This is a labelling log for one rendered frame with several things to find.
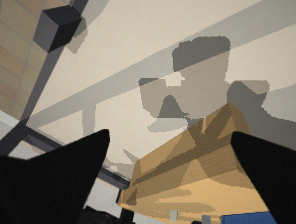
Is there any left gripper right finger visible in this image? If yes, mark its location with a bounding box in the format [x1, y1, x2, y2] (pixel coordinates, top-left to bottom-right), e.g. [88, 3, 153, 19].
[230, 131, 296, 224]

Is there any blue open tray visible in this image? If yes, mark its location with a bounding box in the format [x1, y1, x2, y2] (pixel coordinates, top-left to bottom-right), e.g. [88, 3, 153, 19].
[221, 211, 277, 224]

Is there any small white cube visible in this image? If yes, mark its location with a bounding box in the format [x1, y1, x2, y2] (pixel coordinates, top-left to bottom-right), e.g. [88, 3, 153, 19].
[170, 209, 177, 222]

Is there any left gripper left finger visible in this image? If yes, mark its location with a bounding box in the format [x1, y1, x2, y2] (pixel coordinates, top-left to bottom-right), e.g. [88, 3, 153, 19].
[0, 129, 110, 224]

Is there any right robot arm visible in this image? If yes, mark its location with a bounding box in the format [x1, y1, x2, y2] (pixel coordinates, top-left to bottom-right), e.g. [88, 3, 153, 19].
[119, 207, 135, 224]

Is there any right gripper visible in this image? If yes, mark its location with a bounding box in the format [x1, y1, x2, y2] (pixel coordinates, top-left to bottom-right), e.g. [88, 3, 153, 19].
[77, 205, 125, 224]

